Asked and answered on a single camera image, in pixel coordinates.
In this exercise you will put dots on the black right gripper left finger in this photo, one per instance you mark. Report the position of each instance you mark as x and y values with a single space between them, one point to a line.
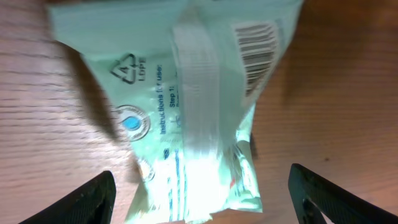
91 203

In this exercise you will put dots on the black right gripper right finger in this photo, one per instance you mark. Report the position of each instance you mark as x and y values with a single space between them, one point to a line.
315 198

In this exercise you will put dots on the teal wet wipes pack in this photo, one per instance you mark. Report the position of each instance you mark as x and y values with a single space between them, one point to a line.
184 78

